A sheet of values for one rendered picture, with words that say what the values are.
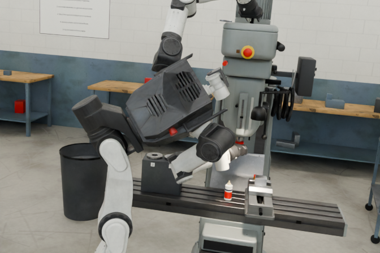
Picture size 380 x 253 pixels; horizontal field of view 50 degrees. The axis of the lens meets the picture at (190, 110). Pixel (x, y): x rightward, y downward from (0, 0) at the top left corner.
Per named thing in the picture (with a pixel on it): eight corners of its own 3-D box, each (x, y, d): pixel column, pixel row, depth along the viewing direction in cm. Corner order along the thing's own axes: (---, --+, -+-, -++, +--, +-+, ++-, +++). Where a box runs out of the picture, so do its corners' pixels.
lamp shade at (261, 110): (256, 121, 187) (258, 108, 186) (247, 117, 193) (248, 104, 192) (268, 120, 190) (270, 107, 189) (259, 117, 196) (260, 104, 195)
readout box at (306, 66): (313, 97, 228) (318, 60, 224) (297, 95, 229) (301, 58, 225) (309, 92, 247) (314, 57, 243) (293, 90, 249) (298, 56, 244)
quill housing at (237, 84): (259, 140, 208) (267, 78, 202) (219, 136, 211) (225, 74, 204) (259, 131, 227) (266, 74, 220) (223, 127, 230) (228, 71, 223)
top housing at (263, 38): (275, 61, 187) (280, 25, 183) (219, 56, 190) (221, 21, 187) (272, 54, 232) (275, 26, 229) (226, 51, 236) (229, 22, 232)
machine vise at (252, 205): (274, 220, 204) (277, 200, 201) (244, 216, 205) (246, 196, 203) (270, 192, 237) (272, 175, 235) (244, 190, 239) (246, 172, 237)
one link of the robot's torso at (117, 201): (98, 249, 167) (90, 141, 157) (99, 228, 184) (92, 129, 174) (135, 245, 170) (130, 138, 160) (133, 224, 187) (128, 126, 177)
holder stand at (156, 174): (179, 195, 225) (182, 161, 221) (140, 191, 226) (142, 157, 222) (181, 187, 237) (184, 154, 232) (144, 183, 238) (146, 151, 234)
